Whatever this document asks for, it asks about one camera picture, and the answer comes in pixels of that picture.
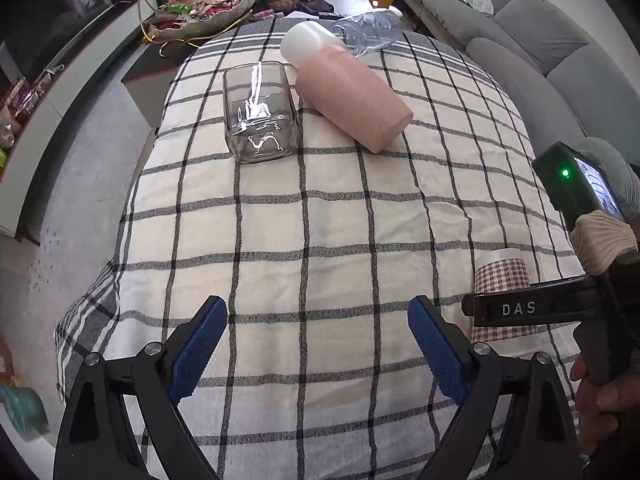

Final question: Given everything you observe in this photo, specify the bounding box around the checkered paper cup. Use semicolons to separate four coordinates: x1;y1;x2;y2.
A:
472;248;537;342

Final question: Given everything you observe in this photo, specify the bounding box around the square clear glass cup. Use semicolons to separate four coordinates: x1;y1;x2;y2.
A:
222;61;299;165

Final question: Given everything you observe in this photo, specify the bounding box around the right hand beige sleeve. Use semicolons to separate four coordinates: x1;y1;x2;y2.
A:
568;209;640;456

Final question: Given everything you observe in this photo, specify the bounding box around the grey sectional sofa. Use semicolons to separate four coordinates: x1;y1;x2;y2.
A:
411;0;639;212

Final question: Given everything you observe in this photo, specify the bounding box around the black white plaid tablecloth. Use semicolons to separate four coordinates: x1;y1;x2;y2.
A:
55;20;582;479

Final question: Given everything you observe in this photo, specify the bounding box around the white tv cabinet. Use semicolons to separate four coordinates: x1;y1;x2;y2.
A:
1;0;157;238

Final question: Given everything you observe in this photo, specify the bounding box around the pink tumbler white lid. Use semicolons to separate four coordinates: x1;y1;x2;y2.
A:
280;21;413;154

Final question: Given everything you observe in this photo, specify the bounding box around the clear plastic water bottle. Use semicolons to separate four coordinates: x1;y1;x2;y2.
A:
330;9;402;58

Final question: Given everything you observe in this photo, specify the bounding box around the black flat television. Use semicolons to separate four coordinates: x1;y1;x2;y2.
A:
1;0;110;82

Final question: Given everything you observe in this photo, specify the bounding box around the two-tier shell snack tray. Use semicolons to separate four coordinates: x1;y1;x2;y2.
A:
112;0;262;59

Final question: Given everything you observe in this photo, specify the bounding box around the dark coffee table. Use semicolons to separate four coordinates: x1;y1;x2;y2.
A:
122;0;373;90

